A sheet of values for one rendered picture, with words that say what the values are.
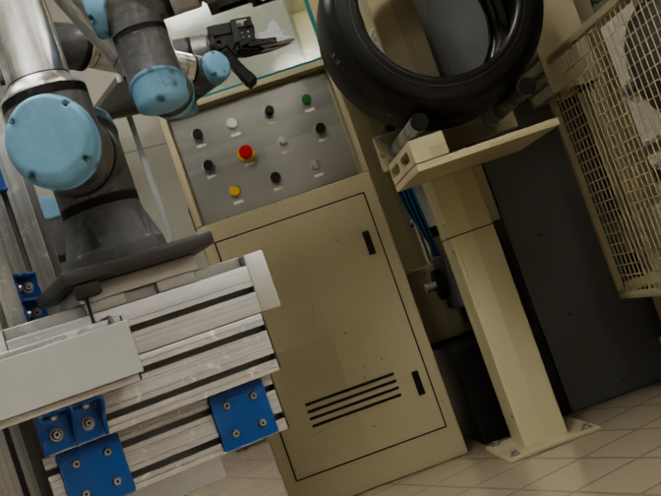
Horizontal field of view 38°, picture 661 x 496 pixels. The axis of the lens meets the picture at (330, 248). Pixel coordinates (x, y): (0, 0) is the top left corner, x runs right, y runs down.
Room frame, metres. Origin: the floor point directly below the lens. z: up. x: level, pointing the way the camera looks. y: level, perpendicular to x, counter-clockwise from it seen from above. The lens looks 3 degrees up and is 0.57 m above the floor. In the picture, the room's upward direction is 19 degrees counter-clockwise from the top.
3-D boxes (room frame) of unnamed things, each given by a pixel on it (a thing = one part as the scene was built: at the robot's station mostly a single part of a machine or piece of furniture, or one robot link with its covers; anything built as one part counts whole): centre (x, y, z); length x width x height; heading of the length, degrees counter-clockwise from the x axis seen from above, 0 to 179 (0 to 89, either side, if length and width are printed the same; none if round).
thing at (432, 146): (2.47, -0.28, 0.83); 0.36 x 0.09 x 0.06; 5
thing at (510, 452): (2.74, -0.38, 0.01); 0.27 x 0.27 x 0.02; 5
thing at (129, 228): (1.43, 0.30, 0.77); 0.15 x 0.15 x 0.10
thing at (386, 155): (2.66, -0.41, 0.90); 0.40 x 0.03 x 0.10; 95
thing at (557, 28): (2.74, -0.78, 1.05); 0.20 x 0.15 x 0.30; 5
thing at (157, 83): (1.31, 0.15, 0.94); 0.11 x 0.08 x 0.11; 2
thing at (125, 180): (1.42, 0.30, 0.88); 0.13 x 0.12 x 0.14; 2
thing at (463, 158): (2.49, -0.42, 0.80); 0.37 x 0.36 x 0.02; 95
